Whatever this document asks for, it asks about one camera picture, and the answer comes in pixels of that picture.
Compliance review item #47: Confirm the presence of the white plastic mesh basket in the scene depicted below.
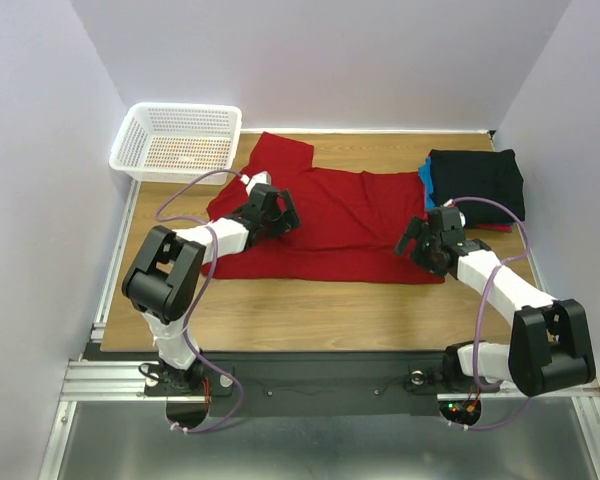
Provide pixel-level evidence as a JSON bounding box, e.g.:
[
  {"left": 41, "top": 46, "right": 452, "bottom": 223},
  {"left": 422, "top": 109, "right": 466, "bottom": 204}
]
[{"left": 109, "top": 102, "right": 242, "bottom": 186}]

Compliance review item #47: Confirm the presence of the red t-shirt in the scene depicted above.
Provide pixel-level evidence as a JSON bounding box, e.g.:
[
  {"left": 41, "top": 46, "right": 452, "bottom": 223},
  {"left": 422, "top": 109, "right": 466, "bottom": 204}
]
[{"left": 213, "top": 133, "right": 443, "bottom": 285}]

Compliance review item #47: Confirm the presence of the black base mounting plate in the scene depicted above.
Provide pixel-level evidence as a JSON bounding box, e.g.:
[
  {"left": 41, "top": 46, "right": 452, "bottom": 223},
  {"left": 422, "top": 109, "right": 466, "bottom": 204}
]
[{"left": 144, "top": 350, "right": 474, "bottom": 417}]

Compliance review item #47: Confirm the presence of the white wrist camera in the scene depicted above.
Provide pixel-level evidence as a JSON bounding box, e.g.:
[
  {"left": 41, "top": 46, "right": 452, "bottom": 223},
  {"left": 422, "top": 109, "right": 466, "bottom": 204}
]
[
  {"left": 443, "top": 199, "right": 466, "bottom": 227},
  {"left": 240, "top": 171, "right": 271, "bottom": 189}
]

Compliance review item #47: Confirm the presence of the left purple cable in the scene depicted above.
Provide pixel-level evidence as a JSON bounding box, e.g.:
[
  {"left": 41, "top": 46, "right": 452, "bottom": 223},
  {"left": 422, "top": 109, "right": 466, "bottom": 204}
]
[{"left": 155, "top": 169, "right": 246, "bottom": 435}]

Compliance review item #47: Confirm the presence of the purple cable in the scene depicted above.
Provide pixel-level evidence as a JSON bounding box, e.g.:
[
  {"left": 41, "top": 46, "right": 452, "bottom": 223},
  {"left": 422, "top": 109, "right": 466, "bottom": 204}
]
[
  {"left": 442, "top": 196, "right": 535, "bottom": 432},
  {"left": 155, "top": 169, "right": 246, "bottom": 435}
]

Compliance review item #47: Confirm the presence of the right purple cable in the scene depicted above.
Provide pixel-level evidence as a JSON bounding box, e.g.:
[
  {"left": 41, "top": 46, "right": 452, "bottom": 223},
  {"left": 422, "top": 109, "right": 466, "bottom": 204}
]
[{"left": 442, "top": 196, "right": 535, "bottom": 432}]

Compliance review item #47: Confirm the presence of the blue folded t-shirt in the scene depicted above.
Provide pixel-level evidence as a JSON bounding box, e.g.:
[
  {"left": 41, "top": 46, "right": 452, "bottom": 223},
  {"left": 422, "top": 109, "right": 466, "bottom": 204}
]
[{"left": 418, "top": 157, "right": 436, "bottom": 210}]

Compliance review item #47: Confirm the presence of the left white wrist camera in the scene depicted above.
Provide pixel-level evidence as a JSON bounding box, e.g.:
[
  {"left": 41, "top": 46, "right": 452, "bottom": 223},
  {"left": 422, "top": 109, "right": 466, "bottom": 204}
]
[{"left": 240, "top": 171, "right": 271, "bottom": 189}]

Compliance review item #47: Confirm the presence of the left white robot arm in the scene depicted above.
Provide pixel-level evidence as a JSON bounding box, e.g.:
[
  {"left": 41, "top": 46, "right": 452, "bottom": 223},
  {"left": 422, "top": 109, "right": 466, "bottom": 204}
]
[{"left": 121, "top": 181, "right": 300, "bottom": 395}]

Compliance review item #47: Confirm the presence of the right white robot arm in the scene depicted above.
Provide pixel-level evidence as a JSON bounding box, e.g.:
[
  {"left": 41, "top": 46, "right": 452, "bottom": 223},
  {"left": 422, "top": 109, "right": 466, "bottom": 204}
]
[{"left": 395, "top": 206, "right": 596, "bottom": 397}]

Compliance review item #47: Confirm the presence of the black folded t-shirt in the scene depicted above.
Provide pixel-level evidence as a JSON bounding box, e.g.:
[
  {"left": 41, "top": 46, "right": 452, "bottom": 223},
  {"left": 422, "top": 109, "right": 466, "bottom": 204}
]
[{"left": 429, "top": 149, "right": 526, "bottom": 227}]

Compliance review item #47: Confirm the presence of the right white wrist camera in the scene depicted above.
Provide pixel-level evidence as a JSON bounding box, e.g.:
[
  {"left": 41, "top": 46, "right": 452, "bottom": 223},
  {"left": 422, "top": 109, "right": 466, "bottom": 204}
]
[{"left": 443, "top": 199, "right": 466, "bottom": 227}]

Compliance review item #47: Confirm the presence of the magenta folded t-shirt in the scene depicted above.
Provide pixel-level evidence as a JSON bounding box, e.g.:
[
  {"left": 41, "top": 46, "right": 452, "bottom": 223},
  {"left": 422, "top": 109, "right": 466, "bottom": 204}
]
[{"left": 476, "top": 224, "right": 512, "bottom": 233}]

